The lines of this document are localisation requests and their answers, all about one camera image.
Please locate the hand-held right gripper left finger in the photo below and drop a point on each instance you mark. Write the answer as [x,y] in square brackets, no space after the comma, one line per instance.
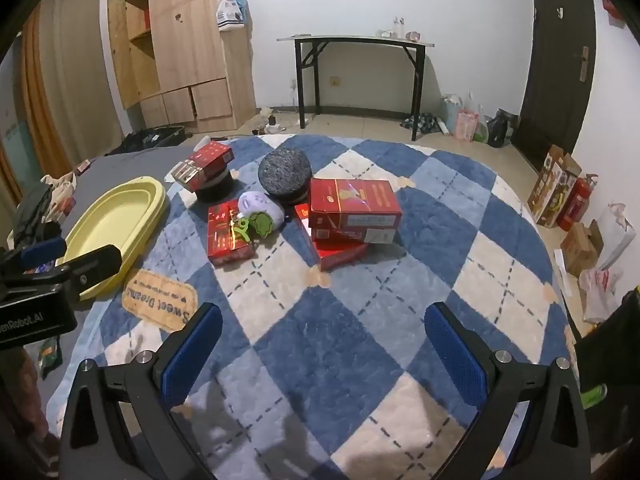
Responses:
[192,355]

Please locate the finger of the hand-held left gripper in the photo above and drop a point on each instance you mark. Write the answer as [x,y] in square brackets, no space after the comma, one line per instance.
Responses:
[44,251]
[95,265]

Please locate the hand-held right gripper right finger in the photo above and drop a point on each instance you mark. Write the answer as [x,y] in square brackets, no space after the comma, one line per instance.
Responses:
[455,355]

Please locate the yellow plastic basin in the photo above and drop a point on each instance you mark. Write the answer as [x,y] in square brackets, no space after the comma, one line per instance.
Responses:
[112,220]

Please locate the dark foam disc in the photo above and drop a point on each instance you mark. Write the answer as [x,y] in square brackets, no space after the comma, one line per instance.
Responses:
[285,170]
[215,190]

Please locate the red and gold carton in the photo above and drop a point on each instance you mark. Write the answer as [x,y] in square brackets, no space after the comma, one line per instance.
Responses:
[210,157]

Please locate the purple plush toy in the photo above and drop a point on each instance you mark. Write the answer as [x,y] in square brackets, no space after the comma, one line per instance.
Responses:
[257,207]

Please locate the red carton with gold emblem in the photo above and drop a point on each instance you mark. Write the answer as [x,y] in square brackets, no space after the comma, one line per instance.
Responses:
[350,200]

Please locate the person's left forearm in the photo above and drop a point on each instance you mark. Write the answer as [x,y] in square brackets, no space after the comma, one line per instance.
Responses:
[20,410]

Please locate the green snack packet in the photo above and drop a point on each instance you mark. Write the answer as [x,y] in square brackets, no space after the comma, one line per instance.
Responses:
[50,357]

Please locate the beige cloth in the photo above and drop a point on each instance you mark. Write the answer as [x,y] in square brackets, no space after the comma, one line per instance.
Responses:
[60,185]

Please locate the small brown box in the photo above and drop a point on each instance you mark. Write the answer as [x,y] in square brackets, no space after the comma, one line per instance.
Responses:
[83,166]

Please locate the blue checked plush blanket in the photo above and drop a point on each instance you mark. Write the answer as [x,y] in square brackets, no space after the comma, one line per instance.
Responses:
[350,320]

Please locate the black open suitcase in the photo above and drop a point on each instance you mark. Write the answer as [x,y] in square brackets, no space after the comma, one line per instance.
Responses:
[150,137]

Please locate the orange curtain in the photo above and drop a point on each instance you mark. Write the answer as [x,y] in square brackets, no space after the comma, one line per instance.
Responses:
[40,100]

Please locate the black object with green mark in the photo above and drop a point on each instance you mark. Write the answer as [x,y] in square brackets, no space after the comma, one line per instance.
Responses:
[612,360]

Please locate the white bag with red print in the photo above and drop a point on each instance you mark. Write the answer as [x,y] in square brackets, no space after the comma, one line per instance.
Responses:
[600,292]

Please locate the brown cardboard box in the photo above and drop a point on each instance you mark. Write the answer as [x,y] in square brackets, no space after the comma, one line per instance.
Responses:
[580,247]

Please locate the red fire extinguisher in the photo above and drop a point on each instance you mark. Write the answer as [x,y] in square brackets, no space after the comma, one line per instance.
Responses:
[575,205]

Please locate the beige curtain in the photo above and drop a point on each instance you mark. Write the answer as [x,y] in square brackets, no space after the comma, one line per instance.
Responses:
[75,60]

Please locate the printed cardboard box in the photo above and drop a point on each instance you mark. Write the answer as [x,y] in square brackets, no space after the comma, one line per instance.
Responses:
[550,185]

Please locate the white paper bag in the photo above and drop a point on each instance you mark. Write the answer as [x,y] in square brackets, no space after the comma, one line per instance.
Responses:
[615,235]

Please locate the black bag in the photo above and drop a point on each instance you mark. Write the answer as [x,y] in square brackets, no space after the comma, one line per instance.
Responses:
[500,130]

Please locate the pink bag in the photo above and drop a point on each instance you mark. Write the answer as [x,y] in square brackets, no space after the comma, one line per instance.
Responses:
[467,125]

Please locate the wooden wardrobe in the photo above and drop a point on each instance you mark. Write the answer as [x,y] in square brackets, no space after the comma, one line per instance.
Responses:
[185,50]

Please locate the dark checked cloth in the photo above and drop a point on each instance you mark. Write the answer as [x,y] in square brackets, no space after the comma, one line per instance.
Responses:
[420,122]

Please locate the white hanging plastic bag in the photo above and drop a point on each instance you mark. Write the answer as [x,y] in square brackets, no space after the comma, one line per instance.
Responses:
[230,15]

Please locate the dark door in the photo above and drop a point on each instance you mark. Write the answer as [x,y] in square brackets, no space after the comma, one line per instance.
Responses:
[555,60]

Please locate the black-legged folding table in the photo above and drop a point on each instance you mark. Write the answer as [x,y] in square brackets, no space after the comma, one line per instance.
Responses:
[350,40]

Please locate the clear bottle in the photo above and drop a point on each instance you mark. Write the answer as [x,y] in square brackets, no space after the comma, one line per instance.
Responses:
[398,27]

